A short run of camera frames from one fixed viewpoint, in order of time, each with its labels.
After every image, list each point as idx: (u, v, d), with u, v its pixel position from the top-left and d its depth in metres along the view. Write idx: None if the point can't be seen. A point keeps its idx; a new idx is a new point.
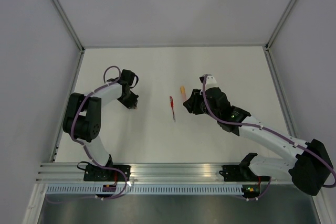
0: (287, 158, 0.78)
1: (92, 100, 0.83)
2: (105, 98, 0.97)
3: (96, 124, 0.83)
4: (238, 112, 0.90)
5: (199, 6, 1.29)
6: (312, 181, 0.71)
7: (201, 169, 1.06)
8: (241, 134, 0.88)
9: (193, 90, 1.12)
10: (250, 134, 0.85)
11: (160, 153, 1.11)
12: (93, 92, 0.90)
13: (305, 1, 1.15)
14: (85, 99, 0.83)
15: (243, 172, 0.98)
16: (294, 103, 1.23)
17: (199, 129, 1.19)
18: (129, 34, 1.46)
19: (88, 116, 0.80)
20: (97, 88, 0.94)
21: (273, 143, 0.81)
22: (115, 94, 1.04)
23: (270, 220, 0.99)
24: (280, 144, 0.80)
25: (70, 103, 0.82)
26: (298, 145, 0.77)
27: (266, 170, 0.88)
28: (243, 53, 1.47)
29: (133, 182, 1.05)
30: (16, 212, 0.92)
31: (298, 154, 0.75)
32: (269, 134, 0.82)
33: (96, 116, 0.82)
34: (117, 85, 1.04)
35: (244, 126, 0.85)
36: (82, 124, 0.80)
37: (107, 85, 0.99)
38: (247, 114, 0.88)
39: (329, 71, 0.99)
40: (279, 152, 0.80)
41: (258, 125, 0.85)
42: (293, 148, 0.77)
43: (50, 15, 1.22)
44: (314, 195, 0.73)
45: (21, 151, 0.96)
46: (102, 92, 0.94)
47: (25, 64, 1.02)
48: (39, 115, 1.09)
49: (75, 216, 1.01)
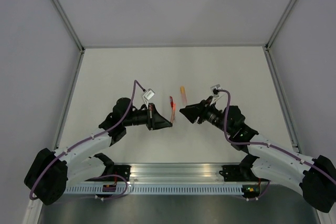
0: (295, 174, 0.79)
1: (56, 166, 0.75)
2: (84, 156, 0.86)
3: (58, 190, 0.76)
4: (247, 131, 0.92)
5: (199, 6, 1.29)
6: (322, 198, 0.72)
7: (201, 169, 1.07)
8: (251, 153, 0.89)
9: (203, 100, 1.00)
10: (257, 152, 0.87)
11: (160, 154, 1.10)
12: (65, 152, 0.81)
13: (306, 1, 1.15)
14: (50, 164, 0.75)
15: (243, 173, 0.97)
16: (294, 103, 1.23)
17: (199, 128, 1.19)
18: (129, 34, 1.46)
19: (49, 182, 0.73)
20: (74, 145, 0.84)
21: (280, 159, 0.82)
22: (102, 147, 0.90)
23: (270, 220, 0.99)
24: (287, 160, 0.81)
25: (37, 160, 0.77)
26: (305, 161, 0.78)
27: (271, 176, 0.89)
28: (244, 53, 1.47)
29: (133, 182, 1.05)
30: (16, 212, 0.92)
31: (305, 171, 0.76)
32: (276, 151, 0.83)
33: (58, 184, 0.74)
34: (105, 136, 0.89)
35: (252, 145, 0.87)
36: (41, 187, 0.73)
37: (91, 137, 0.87)
38: (254, 132, 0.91)
39: (329, 71, 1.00)
40: (286, 168, 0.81)
41: (265, 142, 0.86)
42: (300, 164, 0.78)
43: (50, 16, 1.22)
44: (326, 211, 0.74)
45: (20, 151, 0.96)
46: (79, 150, 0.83)
47: (24, 64, 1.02)
48: (38, 115, 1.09)
49: (75, 216, 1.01)
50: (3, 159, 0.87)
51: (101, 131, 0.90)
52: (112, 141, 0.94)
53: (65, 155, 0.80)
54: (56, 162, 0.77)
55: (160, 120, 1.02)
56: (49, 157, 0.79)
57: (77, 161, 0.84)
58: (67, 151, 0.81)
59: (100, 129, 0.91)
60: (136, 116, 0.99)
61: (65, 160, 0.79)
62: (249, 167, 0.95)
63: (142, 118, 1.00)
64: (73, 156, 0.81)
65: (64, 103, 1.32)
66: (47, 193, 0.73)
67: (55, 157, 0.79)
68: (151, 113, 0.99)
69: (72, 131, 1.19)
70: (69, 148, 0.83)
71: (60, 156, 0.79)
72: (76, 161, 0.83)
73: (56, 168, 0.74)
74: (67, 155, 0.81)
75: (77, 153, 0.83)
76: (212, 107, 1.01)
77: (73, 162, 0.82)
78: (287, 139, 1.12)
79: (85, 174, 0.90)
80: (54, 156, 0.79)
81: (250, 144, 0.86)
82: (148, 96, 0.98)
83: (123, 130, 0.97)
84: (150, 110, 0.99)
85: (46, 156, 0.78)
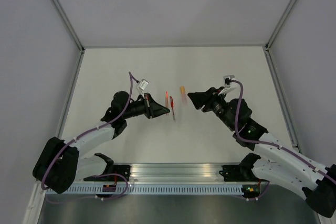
0: (305, 181, 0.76)
1: (67, 151, 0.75)
2: (90, 145, 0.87)
3: (69, 178, 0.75)
4: (255, 127, 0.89)
5: (199, 6, 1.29)
6: (327, 203, 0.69)
7: (201, 169, 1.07)
8: (257, 151, 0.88)
9: (212, 88, 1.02)
10: (265, 152, 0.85)
11: (161, 154, 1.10)
12: (74, 139, 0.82)
13: (305, 1, 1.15)
14: (60, 152, 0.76)
15: (243, 172, 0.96)
16: (294, 103, 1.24)
17: (199, 128, 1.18)
18: (129, 34, 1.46)
19: (59, 170, 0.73)
20: (80, 135, 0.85)
21: (292, 164, 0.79)
22: (105, 137, 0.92)
23: (270, 220, 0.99)
24: (299, 166, 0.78)
25: (46, 149, 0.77)
26: (319, 169, 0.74)
27: (271, 177, 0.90)
28: (244, 53, 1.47)
29: (133, 182, 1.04)
30: (16, 213, 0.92)
31: (319, 180, 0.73)
32: (289, 156, 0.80)
33: (68, 171, 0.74)
34: (108, 127, 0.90)
35: (261, 145, 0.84)
36: (52, 175, 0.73)
37: (96, 128, 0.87)
38: (263, 130, 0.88)
39: (329, 71, 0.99)
40: (297, 173, 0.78)
41: (276, 144, 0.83)
42: (313, 172, 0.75)
43: (50, 15, 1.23)
44: (326, 216, 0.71)
45: (20, 150, 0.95)
46: (86, 139, 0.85)
47: (24, 63, 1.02)
48: (38, 114, 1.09)
49: (75, 216, 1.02)
50: (3, 159, 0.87)
51: (103, 123, 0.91)
52: (114, 132, 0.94)
53: (75, 142, 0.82)
54: (66, 149, 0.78)
55: (158, 107, 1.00)
56: (59, 144, 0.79)
57: (85, 148, 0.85)
58: (76, 139, 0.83)
59: (102, 121, 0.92)
60: (134, 108, 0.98)
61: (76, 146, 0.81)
62: (249, 167, 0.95)
63: (140, 109, 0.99)
64: (82, 142, 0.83)
65: (64, 103, 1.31)
66: (58, 181, 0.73)
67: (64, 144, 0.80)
68: (148, 102, 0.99)
69: (72, 131, 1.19)
70: (77, 136, 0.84)
71: (70, 142, 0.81)
72: (84, 149, 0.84)
73: (67, 152, 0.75)
74: (77, 142, 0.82)
75: (86, 140, 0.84)
76: (220, 98, 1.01)
77: (83, 148, 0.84)
78: (287, 139, 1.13)
79: (90, 168, 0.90)
80: (64, 144, 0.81)
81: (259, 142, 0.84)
82: (144, 87, 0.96)
83: (124, 123, 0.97)
84: (147, 99, 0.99)
85: (56, 144, 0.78)
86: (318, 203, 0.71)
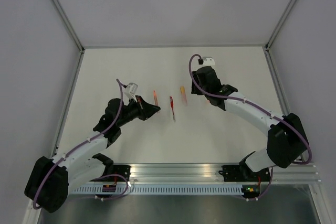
0: (263, 128, 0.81)
1: (58, 172, 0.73)
2: (82, 160, 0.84)
3: (61, 196, 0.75)
4: (227, 88, 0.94)
5: (199, 6, 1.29)
6: (281, 149, 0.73)
7: (201, 169, 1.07)
8: (228, 108, 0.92)
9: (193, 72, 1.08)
10: (234, 108, 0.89)
11: (160, 155, 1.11)
12: (63, 158, 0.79)
13: (305, 1, 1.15)
14: (49, 171, 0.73)
15: (243, 170, 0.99)
16: (293, 103, 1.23)
17: (199, 128, 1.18)
18: (129, 34, 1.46)
19: (50, 190, 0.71)
20: (70, 151, 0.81)
21: (253, 115, 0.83)
22: (98, 149, 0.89)
23: (270, 220, 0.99)
24: (258, 115, 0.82)
25: (34, 169, 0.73)
26: (275, 116, 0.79)
27: (256, 160, 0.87)
28: (244, 53, 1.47)
29: (133, 182, 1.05)
30: (16, 213, 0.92)
31: (273, 124, 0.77)
32: (251, 107, 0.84)
33: (60, 191, 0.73)
34: (102, 138, 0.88)
35: (228, 100, 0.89)
36: (43, 196, 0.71)
37: (87, 141, 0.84)
38: (234, 90, 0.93)
39: (329, 71, 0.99)
40: (256, 122, 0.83)
41: (241, 98, 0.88)
42: (269, 119, 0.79)
43: (50, 15, 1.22)
44: (283, 166, 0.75)
45: (19, 150, 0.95)
46: (77, 156, 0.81)
47: (24, 63, 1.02)
48: (38, 114, 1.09)
49: (75, 216, 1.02)
50: (4, 159, 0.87)
51: (95, 134, 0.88)
52: (108, 141, 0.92)
53: (64, 161, 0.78)
54: (56, 169, 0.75)
55: (149, 107, 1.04)
56: (48, 164, 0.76)
57: (76, 166, 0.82)
58: (66, 157, 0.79)
59: (95, 132, 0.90)
60: (128, 112, 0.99)
61: (65, 165, 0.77)
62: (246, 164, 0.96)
63: (134, 113, 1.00)
64: (72, 160, 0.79)
65: (64, 103, 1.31)
66: (50, 201, 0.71)
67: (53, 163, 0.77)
68: (141, 104, 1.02)
69: (72, 132, 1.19)
70: (67, 153, 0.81)
71: (59, 162, 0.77)
72: (75, 166, 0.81)
73: (58, 174, 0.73)
74: (66, 161, 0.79)
75: (76, 157, 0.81)
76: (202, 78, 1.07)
77: (73, 167, 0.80)
78: None
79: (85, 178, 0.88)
80: (53, 163, 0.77)
81: (227, 97, 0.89)
82: (133, 89, 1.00)
83: (118, 130, 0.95)
84: (138, 102, 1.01)
85: (45, 164, 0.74)
86: (273, 150, 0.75)
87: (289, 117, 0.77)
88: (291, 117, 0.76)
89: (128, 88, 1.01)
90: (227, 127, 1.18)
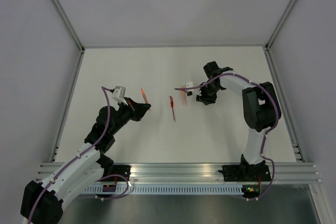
0: None
1: (47, 197, 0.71)
2: (74, 179, 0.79)
3: (55, 216, 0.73)
4: (223, 69, 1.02)
5: (199, 6, 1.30)
6: (252, 109, 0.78)
7: (201, 169, 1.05)
8: (222, 83, 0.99)
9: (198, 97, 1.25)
10: (226, 82, 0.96)
11: (161, 154, 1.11)
12: (52, 181, 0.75)
13: (305, 2, 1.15)
14: (40, 196, 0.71)
15: (242, 168, 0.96)
16: (293, 103, 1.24)
17: (199, 129, 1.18)
18: (129, 34, 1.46)
19: (42, 214, 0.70)
20: (59, 171, 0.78)
21: (236, 82, 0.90)
22: (92, 162, 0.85)
23: (270, 220, 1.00)
24: (240, 82, 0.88)
25: (24, 193, 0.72)
26: (252, 81, 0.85)
27: (251, 150, 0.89)
28: (244, 53, 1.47)
29: (133, 182, 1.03)
30: (16, 212, 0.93)
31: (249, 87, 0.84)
32: (238, 79, 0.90)
33: (52, 213, 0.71)
34: (94, 150, 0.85)
35: (222, 77, 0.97)
36: (36, 217, 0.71)
37: (77, 158, 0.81)
38: (229, 68, 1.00)
39: (329, 71, 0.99)
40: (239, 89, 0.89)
41: (231, 72, 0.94)
42: (248, 84, 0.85)
43: (50, 15, 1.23)
44: (256, 128, 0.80)
45: (19, 150, 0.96)
46: (66, 176, 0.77)
47: (24, 63, 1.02)
48: (38, 114, 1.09)
49: (75, 215, 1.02)
50: (4, 159, 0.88)
51: (86, 148, 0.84)
52: (101, 150, 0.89)
53: (53, 184, 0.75)
54: (45, 193, 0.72)
55: (139, 107, 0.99)
56: (39, 188, 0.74)
57: (66, 187, 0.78)
58: (54, 179, 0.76)
59: (86, 144, 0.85)
60: (121, 116, 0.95)
61: (54, 189, 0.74)
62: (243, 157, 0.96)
63: (126, 116, 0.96)
64: (61, 182, 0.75)
65: (64, 103, 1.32)
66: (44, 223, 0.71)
67: (42, 186, 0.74)
68: (133, 106, 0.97)
69: (72, 131, 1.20)
70: (56, 174, 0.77)
71: (47, 186, 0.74)
72: (66, 187, 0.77)
73: (47, 199, 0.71)
74: (55, 183, 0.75)
75: (65, 178, 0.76)
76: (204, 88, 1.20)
77: (64, 188, 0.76)
78: (289, 141, 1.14)
79: (81, 189, 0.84)
80: (43, 187, 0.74)
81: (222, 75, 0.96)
82: (121, 94, 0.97)
83: (111, 139, 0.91)
84: (129, 104, 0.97)
85: (35, 189, 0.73)
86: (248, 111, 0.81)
87: (264, 83, 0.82)
88: (266, 84, 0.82)
89: (115, 92, 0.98)
90: (227, 127, 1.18)
